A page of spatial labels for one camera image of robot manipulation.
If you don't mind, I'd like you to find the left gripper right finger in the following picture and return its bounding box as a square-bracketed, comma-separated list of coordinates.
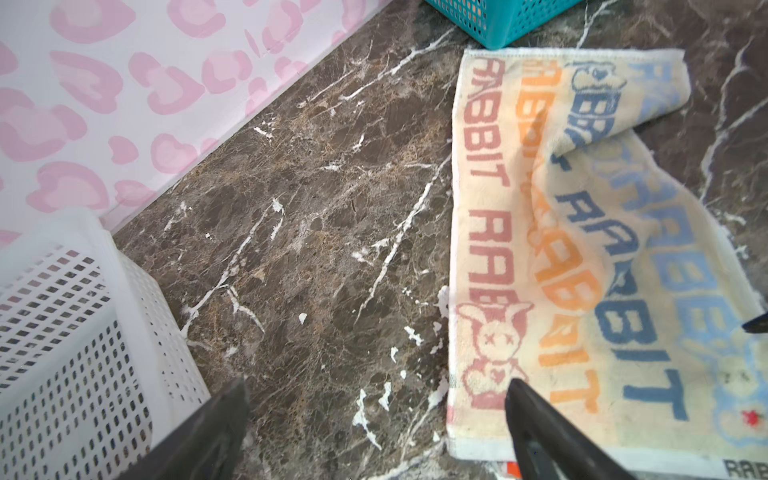
[505, 378, 633, 480]

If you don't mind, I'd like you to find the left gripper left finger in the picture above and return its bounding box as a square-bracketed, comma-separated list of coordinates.
[119, 378, 248, 480]

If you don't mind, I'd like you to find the cream rabbit text towel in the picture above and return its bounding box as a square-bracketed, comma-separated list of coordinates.
[447, 48, 767, 479]

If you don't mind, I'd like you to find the white plastic basket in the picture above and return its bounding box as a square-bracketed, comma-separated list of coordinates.
[1, 207, 210, 479]

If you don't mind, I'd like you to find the teal plastic basket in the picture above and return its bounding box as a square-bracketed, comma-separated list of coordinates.
[427, 0, 580, 50]

